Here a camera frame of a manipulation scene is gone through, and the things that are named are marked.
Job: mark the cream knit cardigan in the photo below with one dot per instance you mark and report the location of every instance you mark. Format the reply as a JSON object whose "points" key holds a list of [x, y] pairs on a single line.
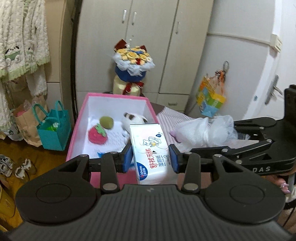
{"points": [[24, 46]]}

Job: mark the person's hand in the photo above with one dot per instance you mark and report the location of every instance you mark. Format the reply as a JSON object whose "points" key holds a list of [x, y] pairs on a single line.
{"points": [[280, 182]]}

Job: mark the teal gift bag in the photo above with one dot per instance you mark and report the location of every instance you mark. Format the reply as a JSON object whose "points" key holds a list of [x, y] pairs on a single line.
{"points": [[54, 127]]}

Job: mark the black clothes rack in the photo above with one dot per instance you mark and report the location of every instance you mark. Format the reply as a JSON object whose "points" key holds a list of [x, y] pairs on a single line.
{"points": [[75, 20]]}

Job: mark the colourful paper gift bag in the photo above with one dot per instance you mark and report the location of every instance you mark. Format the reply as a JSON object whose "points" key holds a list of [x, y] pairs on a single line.
{"points": [[208, 99]]}

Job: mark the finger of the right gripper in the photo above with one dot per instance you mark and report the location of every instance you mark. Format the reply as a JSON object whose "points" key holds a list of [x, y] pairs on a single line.
{"points": [[230, 153], [255, 124]]}

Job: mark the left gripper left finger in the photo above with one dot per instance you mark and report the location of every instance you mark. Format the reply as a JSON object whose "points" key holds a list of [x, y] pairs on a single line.
{"points": [[115, 169]]}

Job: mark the purple cat plush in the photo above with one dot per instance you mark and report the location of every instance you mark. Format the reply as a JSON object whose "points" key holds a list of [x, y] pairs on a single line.
{"points": [[173, 134]]}

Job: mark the white mesh bath pouf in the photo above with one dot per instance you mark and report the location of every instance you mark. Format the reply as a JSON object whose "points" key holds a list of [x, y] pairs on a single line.
{"points": [[206, 132]]}

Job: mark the white door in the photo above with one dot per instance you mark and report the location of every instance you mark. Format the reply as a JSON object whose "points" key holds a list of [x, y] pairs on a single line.
{"points": [[279, 68]]}

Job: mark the flower bouquet blue wrap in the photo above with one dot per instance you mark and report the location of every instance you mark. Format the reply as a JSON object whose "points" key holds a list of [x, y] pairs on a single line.
{"points": [[131, 64]]}

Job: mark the blue wet wipes pack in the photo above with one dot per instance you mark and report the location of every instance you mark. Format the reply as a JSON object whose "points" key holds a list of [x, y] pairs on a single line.
{"points": [[100, 155]]}

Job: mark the pink strawberry plush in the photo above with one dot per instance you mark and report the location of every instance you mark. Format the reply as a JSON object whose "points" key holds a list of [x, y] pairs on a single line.
{"points": [[97, 135]]}

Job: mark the cream gift box red ribbon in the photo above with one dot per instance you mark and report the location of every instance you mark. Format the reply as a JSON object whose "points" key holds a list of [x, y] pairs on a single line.
{"points": [[127, 88]]}

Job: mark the beige wardrobe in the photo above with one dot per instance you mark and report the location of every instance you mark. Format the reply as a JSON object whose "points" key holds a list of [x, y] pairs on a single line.
{"points": [[149, 48]]}

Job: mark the striped pink bed sheet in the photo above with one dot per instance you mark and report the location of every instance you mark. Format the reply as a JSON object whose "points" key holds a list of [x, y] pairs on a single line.
{"points": [[169, 118]]}

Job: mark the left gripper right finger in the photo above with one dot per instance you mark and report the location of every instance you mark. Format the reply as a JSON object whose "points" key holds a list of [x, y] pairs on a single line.
{"points": [[189, 164]]}

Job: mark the brown paper bag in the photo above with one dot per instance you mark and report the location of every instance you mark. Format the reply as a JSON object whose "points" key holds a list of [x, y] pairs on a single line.
{"points": [[26, 121]]}

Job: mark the green round plush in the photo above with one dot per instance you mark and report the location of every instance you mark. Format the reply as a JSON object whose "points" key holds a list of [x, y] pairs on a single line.
{"points": [[106, 122]]}

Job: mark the white brown panda plush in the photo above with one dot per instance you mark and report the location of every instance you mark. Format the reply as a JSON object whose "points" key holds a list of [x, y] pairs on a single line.
{"points": [[131, 119]]}

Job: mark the pink cardboard storage box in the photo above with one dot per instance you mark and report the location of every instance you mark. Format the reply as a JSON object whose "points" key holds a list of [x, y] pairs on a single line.
{"points": [[97, 105]]}

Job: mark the white wet wipes pack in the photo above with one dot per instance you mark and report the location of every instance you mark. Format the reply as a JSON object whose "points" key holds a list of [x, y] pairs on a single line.
{"points": [[151, 155]]}

